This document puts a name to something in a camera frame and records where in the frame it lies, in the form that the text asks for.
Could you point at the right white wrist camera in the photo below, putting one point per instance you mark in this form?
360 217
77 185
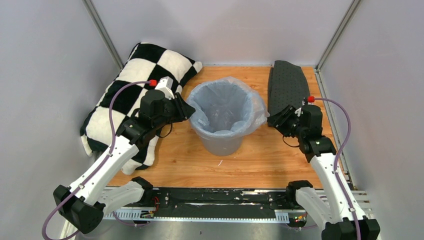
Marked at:
298 112

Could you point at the left aluminium frame post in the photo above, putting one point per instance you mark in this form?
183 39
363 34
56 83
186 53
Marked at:
96 18

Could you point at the aluminium frame post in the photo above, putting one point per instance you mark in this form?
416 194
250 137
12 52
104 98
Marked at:
96 18
338 33

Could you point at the grey plastic trash bin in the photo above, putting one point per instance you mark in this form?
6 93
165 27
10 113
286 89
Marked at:
221 143

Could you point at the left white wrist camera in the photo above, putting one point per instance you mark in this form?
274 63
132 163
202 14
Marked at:
165 85

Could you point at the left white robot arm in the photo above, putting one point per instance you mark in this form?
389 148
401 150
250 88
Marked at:
83 203

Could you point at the right aluminium frame post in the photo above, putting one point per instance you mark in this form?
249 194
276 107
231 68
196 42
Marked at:
338 33

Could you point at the dark grey dotted cloth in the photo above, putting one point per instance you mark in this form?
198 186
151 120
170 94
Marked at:
287 85

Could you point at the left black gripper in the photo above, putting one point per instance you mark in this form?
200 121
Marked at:
184 110

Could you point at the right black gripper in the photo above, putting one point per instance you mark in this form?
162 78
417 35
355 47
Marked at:
279 120

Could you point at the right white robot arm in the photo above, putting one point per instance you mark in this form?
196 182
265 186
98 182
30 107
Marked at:
340 217

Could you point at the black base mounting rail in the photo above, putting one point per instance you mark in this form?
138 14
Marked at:
217 205

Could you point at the blue translucent trash bag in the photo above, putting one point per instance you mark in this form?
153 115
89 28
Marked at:
226 108

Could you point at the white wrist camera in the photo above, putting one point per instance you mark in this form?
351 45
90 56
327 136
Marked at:
298 112
165 85

